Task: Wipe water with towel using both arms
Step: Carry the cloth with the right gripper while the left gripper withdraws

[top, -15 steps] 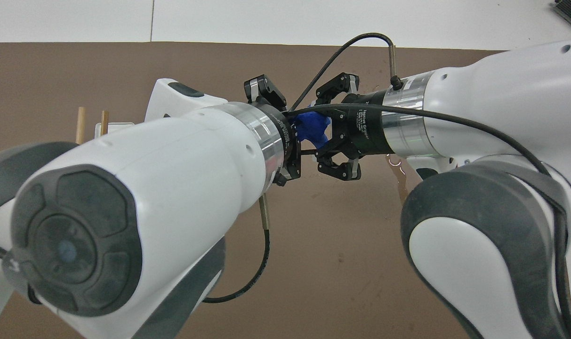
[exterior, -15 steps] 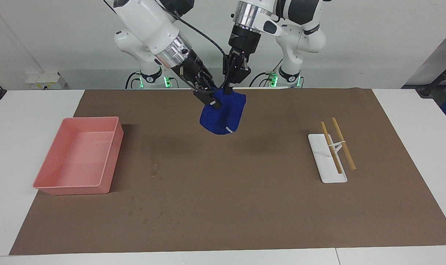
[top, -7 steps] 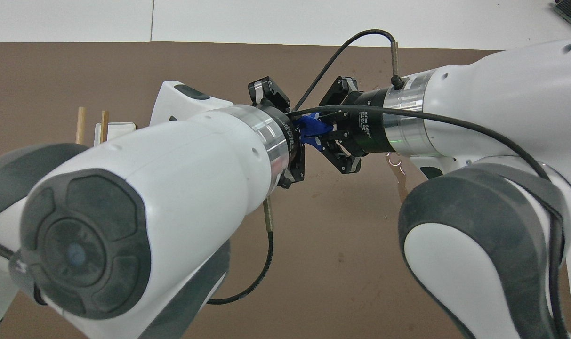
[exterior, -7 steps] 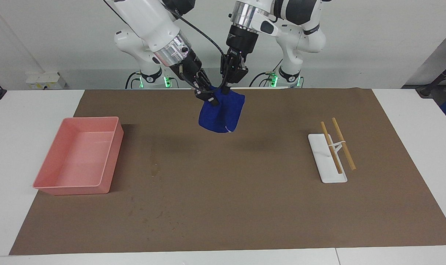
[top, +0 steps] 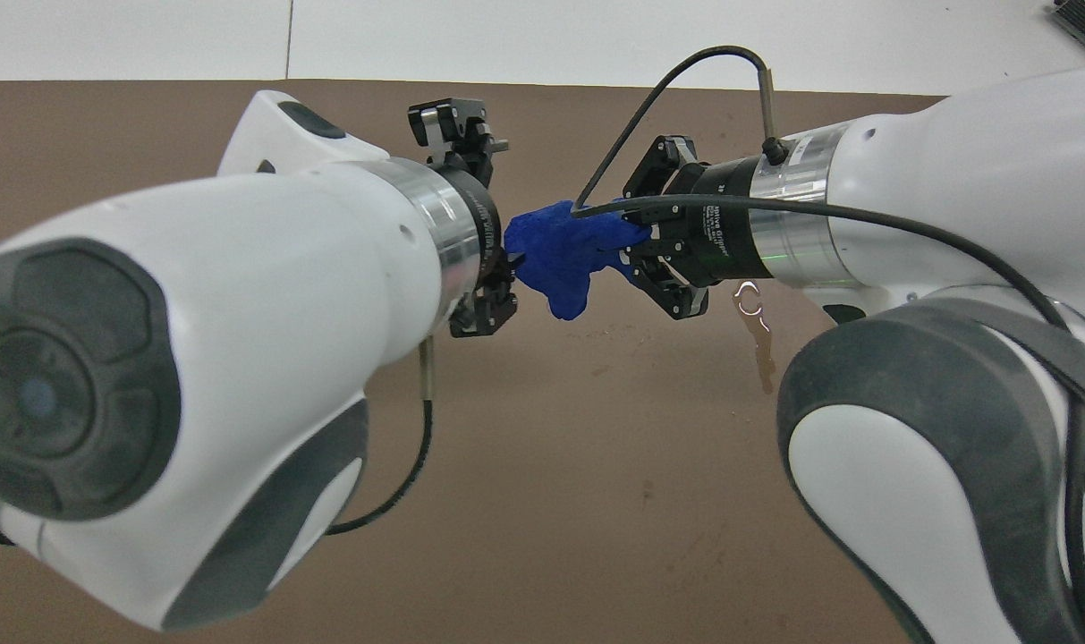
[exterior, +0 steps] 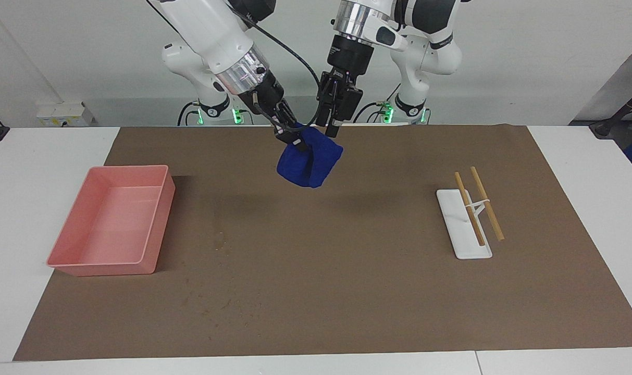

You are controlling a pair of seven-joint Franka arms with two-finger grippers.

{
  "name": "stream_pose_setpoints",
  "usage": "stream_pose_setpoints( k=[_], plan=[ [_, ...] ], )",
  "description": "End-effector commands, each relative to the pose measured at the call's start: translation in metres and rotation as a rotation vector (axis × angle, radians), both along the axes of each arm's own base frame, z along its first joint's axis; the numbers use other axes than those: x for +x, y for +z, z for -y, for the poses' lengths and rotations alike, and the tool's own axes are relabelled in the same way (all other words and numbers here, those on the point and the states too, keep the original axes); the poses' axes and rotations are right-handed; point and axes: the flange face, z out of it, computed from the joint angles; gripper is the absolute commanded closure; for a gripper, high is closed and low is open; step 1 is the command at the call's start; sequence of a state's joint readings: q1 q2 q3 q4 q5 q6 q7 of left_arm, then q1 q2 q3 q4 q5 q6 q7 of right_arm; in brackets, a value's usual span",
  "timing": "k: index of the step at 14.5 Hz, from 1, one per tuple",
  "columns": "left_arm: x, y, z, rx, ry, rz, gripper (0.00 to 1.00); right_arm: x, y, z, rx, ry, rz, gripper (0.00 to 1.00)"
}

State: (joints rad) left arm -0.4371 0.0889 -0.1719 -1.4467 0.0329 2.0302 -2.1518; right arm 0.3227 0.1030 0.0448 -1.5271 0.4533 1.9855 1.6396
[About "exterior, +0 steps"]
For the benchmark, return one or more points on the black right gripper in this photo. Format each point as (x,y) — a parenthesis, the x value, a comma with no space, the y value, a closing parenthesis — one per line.
(269,99)

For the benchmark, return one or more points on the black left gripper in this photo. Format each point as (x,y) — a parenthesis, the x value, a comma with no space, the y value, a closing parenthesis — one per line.
(344,94)

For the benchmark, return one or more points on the blue towel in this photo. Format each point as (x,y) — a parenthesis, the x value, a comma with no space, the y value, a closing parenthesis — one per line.
(310,166)

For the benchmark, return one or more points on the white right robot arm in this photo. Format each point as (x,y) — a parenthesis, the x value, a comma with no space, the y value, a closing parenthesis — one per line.
(211,31)

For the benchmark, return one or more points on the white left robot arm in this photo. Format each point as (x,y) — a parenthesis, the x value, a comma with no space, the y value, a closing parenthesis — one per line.
(430,52)

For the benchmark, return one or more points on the brown table mat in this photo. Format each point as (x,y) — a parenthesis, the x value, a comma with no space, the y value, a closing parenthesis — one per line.
(321,286)

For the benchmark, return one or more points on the wooden rack rod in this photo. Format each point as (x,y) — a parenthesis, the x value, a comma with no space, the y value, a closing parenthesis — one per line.
(486,203)
(469,208)

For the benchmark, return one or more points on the pink plastic bin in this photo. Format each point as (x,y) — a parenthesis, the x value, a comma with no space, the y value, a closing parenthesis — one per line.
(112,224)

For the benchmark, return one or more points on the black tripod stand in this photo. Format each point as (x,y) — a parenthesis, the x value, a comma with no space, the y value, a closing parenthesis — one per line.
(620,112)

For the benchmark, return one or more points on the white wall socket box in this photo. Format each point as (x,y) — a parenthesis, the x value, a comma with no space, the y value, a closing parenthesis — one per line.
(63,113)

